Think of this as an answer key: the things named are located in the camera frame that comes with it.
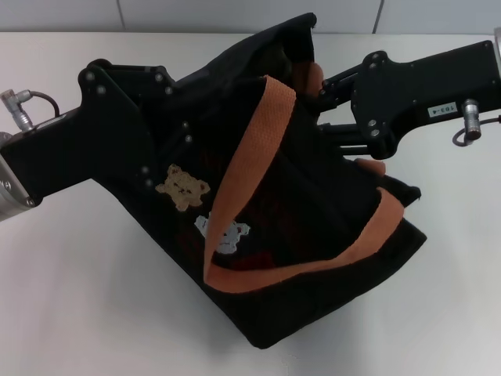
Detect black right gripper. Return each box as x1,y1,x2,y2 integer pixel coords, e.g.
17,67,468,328
318,40,501,161

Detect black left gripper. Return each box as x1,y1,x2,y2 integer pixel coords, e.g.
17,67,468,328
0,58,196,208

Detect black food bag orange straps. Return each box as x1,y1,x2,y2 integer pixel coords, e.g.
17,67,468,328
105,12,428,338

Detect right gripper cable with connector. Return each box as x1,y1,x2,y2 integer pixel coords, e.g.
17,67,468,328
451,99,501,148

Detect gripper cable with connector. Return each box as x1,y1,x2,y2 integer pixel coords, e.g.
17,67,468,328
451,99,501,148
0,89,62,131

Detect left gripper cable with connector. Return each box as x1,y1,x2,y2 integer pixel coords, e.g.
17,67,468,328
0,89,62,131

